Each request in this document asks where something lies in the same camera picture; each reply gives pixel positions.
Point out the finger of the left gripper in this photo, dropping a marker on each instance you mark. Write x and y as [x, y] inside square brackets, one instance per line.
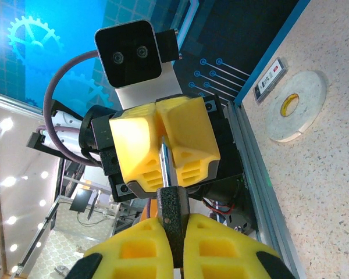
[133, 145]
[192, 136]

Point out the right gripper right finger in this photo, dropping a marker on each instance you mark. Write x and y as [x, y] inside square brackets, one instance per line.
[221, 253]

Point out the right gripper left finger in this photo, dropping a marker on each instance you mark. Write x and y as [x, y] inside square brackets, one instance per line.
[133, 253]

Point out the black padlock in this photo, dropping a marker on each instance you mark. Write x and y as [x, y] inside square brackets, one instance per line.
[173, 209]

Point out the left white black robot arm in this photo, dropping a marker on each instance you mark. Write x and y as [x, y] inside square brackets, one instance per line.
[67, 119]

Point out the computer monitor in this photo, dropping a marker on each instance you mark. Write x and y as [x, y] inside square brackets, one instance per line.
[81, 200]

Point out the white tape roll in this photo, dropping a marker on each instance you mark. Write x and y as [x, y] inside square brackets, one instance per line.
[308, 96]

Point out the blue table edge strip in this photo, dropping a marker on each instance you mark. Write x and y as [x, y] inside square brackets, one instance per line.
[267, 55]

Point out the aluminium mounting rail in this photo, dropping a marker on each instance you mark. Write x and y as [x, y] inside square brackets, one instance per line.
[259, 174]

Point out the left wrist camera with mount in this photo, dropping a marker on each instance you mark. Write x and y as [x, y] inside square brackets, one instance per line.
[128, 53]

